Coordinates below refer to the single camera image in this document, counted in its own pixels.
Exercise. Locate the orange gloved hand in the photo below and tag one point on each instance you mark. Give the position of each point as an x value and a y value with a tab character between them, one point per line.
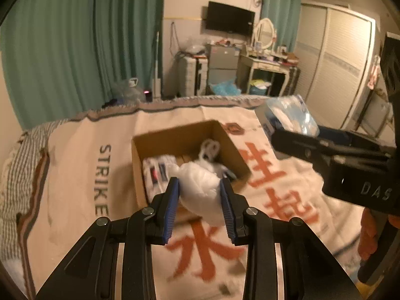
368	243

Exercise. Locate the blue white tissue pack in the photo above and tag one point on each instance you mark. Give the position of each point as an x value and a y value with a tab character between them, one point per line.
289	113

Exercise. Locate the white sliding wardrobe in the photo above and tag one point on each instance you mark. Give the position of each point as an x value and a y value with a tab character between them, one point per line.
336	47

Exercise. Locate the floral tissue pack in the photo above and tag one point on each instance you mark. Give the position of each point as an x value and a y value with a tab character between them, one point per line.
156	174

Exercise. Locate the checkered bed sheet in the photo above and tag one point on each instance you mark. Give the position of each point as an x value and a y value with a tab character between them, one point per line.
17	183

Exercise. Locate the green curtain by wardrobe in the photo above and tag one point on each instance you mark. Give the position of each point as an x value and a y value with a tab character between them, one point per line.
285	16

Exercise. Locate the white stuffing bag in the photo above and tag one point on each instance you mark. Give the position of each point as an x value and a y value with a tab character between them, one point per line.
200	193

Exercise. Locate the black wall television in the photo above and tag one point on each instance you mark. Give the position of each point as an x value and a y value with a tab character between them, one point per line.
229	19

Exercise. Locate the oval vanity mirror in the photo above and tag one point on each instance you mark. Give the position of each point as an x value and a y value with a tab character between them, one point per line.
264	35

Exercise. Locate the grey mini fridge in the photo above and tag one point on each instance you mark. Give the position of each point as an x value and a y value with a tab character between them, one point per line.
222	70

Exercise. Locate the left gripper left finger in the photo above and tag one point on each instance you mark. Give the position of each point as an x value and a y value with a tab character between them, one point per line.
89	269

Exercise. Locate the large green curtain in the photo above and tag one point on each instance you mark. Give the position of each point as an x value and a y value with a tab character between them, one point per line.
63	57

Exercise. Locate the brown cardboard box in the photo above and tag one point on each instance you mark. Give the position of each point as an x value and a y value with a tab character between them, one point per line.
184	143

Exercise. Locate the white dressing table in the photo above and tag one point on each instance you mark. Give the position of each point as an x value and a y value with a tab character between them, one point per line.
277	74

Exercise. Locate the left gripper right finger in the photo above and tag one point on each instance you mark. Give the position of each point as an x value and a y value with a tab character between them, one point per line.
310	271

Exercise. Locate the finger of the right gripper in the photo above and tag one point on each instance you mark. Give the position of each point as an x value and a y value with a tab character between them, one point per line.
354	139
315	150

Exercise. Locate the cream woven blanket with lettering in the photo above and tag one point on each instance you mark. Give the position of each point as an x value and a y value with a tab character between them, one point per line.
112	163

